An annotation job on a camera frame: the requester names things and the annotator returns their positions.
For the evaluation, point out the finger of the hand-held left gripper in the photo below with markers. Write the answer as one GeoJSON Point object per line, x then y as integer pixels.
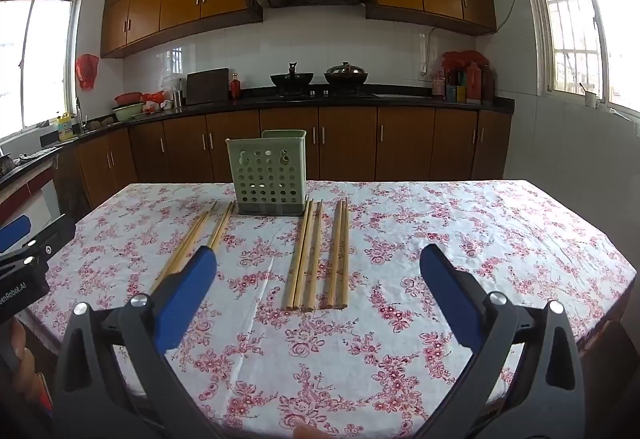
{"type": "Point", "coordinates": [52, 239]}
{"type": "Point", "coordinates": [12, 234]}

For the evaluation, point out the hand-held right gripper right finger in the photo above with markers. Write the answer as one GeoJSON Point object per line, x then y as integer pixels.
{"type": "Point", "coordinates": [450, 294]}

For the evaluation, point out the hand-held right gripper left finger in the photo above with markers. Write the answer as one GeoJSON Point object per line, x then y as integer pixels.
{"type": "Point", "coordinates": [187, 299]}

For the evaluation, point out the green perforated utensil holder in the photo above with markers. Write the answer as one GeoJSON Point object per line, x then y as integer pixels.
{"type": "Point", "coordinates": [265, 179]}

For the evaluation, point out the person's left hand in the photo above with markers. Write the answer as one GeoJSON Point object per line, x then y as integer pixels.
{"type": "Point", "coordinates": [25, 359]}

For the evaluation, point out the red floral tablecloth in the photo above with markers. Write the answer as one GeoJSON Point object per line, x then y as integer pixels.
{"type": "Point", "coordinates": [400, 229]}

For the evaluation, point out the yellow dish soap bottle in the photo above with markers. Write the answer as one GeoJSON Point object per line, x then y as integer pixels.
{"type": "Point", "coordinates": [65, 129]}

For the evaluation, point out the metal faucet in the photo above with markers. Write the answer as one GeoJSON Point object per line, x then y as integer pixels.
{"type": "Point", "coordinates": [79, 116]}

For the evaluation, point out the green basin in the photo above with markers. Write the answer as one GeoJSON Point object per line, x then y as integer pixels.
{"type": "Point", "coordinates": [127, 111]}

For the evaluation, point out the brown base cabinets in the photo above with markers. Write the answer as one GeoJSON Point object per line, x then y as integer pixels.
{"type": "Point", "coordinates": [400, 144]}

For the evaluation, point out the red basin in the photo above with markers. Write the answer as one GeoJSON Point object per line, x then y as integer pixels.
{"type": "Point", "coordinates": [128, 97]}

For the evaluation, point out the hanging red plastic bag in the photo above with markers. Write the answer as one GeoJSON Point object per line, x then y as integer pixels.
{"type": "Point", "coordinates": [87, 71]}

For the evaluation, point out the sliding window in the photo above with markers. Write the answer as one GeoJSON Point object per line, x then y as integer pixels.
{"type": "Point", "coordinates": [40, 59]}

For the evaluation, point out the black kitchen countertop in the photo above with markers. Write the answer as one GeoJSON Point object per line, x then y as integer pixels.
{"type": "Point", "coordinates": [410, 100]}

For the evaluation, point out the coloured condiment boxes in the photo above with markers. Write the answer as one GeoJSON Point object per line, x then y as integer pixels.
{"type": "Point", "coordinates": [456, 93]}

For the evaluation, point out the labelled condiment bottle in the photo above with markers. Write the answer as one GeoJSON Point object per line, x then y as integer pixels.
{"type": "Point", "coordinates": [439, 84]}

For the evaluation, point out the dark tall bottle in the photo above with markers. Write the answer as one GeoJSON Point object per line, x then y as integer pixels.
{"type": "Point", "coordinates": [488, 84]}

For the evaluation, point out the dark wooden cutting board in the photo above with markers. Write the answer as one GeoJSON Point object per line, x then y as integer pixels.
{"type": "Point", "coordinates": [207, 86]}

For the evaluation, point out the red thermos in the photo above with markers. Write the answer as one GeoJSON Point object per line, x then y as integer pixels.
{"type": "Point", "coordinates": [473, 81]}

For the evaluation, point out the small red bottle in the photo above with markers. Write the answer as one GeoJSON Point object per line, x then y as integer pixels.
{"type": "Point", "coordinates": [236, 89]}

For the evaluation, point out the red bag on condiments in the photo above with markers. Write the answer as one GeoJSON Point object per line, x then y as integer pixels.
{"type": "Point", "coordinates": [465, 58]}

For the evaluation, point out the gas stove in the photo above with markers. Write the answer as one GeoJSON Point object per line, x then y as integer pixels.
{"type": "Point", "coordinates": [320, 95]}

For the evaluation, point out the white cup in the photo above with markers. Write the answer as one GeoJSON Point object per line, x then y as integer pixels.
{"type": "Point", "coordinates": [590, 99]}

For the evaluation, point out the pot with lid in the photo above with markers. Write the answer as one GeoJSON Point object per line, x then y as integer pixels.
{"type": "Point", "coordinates": [346, 74]}

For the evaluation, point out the black wok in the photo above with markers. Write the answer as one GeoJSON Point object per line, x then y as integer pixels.
{"type": "Point", "coordinates": [292, 79]}

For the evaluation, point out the barred window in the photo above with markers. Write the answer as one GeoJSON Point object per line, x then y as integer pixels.
{"type": "Point", "coordinates": [575, 29]}

